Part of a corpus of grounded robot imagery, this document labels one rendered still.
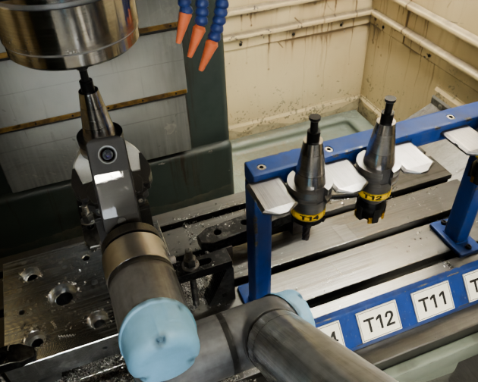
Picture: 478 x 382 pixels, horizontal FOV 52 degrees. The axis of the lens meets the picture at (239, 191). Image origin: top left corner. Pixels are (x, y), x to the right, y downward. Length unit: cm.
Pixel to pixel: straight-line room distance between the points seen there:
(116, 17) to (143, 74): 60
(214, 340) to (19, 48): 39
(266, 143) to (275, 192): 118
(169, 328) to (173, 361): 4
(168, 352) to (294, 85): 145
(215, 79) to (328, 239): 50
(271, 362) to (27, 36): 41
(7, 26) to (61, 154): 69
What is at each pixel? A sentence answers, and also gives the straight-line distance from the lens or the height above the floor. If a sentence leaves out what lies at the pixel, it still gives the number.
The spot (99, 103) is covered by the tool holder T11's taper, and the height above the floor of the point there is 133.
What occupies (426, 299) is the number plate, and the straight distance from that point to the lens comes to 94.
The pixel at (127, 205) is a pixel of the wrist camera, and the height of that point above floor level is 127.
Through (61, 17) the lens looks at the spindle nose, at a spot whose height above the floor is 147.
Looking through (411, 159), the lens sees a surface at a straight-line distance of 77.
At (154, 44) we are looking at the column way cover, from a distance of 115.
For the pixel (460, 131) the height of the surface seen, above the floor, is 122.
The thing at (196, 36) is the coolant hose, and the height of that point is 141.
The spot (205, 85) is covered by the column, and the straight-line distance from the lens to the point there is 127.
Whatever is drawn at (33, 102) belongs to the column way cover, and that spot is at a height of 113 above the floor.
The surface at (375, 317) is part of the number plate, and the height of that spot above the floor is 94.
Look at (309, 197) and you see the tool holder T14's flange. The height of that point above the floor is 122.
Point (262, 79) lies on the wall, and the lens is 176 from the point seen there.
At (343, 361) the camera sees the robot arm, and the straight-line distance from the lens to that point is 43.
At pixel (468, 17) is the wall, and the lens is 152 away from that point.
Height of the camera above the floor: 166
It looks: 41 degrees down
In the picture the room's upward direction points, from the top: 3 degrees counter-clockwise
